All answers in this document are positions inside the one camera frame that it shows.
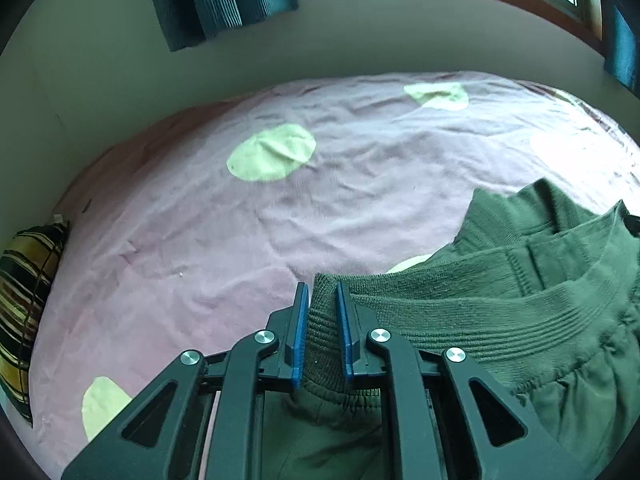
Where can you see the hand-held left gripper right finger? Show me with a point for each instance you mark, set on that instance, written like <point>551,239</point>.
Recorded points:
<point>345,340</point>

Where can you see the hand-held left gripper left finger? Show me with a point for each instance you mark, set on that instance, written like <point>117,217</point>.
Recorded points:
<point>299,340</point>

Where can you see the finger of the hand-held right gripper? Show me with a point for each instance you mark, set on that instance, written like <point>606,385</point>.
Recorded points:
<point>632,222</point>

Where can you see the green zip jacket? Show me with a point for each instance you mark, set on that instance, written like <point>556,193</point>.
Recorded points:
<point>500,310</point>

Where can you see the pink dotted bed sheet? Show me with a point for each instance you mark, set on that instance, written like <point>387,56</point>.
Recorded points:
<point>200,235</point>

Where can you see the narrow teal curtain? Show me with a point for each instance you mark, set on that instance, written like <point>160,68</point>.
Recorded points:
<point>625,50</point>

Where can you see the yellow black plaid pillow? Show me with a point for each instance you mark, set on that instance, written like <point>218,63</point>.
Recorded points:
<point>25,310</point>

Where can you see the wide teal curtain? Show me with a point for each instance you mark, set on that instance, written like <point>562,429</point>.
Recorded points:
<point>215,0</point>

